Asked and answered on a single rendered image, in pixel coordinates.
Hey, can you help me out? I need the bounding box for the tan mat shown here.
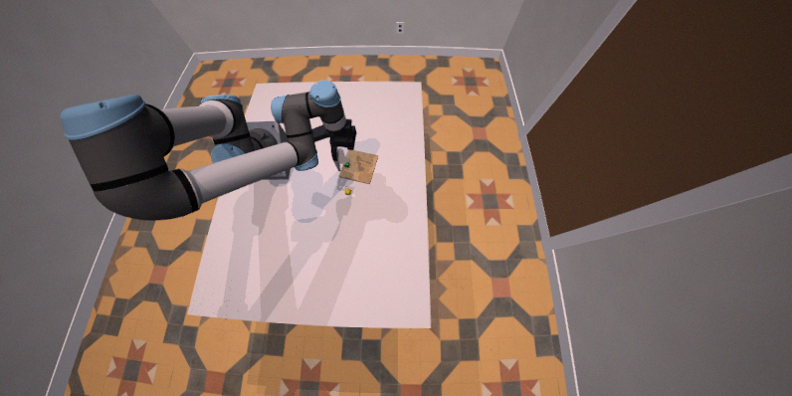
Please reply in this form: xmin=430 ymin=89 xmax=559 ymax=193
xmin=339 ymin=150 xmax=378 ymax=184

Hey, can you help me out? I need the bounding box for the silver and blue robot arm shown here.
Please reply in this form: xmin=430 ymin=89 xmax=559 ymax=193
xmin=60 ymin=81 xmax=346 ymax=221

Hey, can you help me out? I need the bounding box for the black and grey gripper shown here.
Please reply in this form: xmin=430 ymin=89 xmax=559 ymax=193
xmin=327 ymin=119 xmax=357 ymax=171

